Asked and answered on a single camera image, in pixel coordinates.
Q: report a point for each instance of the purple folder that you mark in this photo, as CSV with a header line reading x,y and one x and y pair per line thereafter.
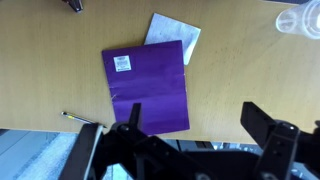
x,y
150,83

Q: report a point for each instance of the pen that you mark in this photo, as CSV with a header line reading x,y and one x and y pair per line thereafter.
x,y
80,118

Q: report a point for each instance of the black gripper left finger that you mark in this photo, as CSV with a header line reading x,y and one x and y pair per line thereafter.
x,y
135,115

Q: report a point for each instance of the clear plastic cup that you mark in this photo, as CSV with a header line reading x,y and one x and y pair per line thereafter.
x,y
300,20

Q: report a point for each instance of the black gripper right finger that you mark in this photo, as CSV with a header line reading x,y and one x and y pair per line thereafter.
x,y
256,120

